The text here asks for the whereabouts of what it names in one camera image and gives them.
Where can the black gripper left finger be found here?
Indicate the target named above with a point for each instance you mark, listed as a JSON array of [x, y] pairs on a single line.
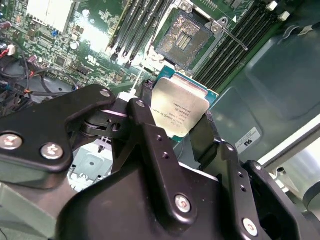
[[37, 130]]

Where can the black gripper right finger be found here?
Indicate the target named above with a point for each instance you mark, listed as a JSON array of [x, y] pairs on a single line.
[[230, 162]]

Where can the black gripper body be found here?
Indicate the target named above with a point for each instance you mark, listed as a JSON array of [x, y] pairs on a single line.
[[125, 212]]

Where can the silver CPU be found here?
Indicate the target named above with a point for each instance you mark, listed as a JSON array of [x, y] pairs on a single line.
[[180, 105]]

